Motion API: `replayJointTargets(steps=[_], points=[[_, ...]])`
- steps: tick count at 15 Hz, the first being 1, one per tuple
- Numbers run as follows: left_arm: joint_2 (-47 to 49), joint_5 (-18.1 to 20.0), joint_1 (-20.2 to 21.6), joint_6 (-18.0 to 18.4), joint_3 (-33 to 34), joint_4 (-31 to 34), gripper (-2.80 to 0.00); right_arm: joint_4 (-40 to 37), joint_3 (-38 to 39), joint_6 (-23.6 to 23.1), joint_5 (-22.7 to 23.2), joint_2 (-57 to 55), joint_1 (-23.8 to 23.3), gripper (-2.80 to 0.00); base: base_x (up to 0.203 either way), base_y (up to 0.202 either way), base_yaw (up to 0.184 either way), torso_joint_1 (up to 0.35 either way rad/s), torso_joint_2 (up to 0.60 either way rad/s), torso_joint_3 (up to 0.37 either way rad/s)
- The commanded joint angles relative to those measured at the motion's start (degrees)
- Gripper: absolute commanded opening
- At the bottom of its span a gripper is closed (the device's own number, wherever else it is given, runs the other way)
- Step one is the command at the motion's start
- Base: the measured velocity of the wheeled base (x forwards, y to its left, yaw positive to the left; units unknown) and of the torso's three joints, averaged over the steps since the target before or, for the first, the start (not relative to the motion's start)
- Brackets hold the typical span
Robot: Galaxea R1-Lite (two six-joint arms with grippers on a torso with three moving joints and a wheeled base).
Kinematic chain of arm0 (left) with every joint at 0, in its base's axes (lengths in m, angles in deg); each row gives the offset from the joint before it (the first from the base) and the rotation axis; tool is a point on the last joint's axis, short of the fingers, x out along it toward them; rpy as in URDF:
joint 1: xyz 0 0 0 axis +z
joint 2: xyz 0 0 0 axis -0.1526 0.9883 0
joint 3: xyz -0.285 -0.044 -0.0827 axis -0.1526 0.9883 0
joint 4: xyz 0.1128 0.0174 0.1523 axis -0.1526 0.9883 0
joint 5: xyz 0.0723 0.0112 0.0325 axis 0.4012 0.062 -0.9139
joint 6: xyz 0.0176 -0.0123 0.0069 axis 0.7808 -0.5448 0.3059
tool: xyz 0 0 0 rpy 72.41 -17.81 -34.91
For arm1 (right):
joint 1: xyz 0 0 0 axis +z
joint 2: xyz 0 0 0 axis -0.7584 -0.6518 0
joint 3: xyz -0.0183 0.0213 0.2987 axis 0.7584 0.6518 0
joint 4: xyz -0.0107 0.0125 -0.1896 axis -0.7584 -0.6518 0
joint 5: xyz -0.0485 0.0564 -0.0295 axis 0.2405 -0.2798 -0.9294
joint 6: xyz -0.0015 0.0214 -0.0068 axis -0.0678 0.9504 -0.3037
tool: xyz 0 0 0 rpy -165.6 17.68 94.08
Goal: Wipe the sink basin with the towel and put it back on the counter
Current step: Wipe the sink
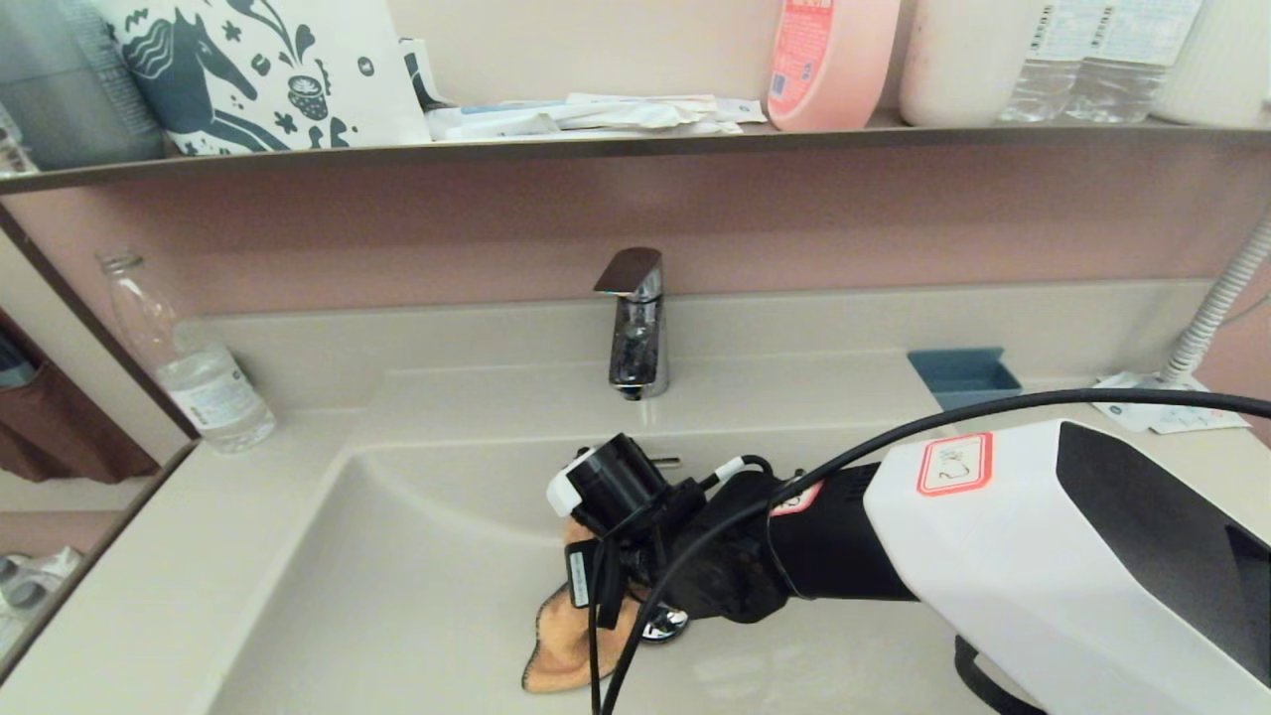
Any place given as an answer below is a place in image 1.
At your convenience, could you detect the orange microfibre cloth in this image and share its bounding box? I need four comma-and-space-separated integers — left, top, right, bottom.
523, 516, 656, 694

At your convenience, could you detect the chrome faucet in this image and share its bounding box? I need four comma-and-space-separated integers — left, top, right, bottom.
593, 246, 670, 400

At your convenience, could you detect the white ceramic sink basin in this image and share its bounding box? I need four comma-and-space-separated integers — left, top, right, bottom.
204, 353, 1133, 715

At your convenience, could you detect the chrome drain stopper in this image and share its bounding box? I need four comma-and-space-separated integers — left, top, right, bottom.
640, 606, 691, 644

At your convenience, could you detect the blue soap dish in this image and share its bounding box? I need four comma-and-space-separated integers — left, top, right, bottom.
907, 347, 1023, 410

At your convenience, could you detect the white crumpled wrapper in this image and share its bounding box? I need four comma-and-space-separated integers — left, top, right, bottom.
556, 92, 770, 137

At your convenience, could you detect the clear plastic water bottle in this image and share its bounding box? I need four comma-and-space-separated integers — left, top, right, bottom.
96, 250, 277, 456

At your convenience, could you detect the white toothbrush packet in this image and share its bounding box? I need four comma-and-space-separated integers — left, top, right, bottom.
425, 97, 572, 142

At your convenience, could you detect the pink lotion bottle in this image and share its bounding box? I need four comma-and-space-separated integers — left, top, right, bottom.
767, 0, 902, 133

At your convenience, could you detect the black white sachet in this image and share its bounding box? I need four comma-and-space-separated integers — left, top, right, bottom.
399, 38, 454, 112

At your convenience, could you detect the white printed paper packet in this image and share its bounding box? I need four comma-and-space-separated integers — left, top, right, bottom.
1092, 371, 1252, 435

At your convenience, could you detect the brown hanging towel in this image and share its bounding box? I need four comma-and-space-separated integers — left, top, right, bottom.
0, 338, 160, 486

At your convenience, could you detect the white horse print bag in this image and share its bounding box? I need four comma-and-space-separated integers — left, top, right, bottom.
87, 0, 432, 158

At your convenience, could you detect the white grey bundle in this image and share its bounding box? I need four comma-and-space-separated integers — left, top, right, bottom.
0, 546, 85, 656

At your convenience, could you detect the white smooth jar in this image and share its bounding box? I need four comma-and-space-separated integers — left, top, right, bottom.
900, 0, 1042, 128

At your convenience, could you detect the white ribbed container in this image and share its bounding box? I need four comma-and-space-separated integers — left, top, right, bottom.
1152, 0, 1271, 127

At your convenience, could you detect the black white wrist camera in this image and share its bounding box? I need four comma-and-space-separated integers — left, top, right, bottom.
546, 433, 678, 539

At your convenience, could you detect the brown wall shelf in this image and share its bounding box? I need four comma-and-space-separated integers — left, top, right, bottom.
0, 109, 1271, 197

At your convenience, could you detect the black camera cable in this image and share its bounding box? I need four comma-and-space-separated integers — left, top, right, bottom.
588, 389, 1271, 715

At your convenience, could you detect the white corrugated hose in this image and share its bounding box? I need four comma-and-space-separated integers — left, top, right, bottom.
1160, 209, 1271, 386

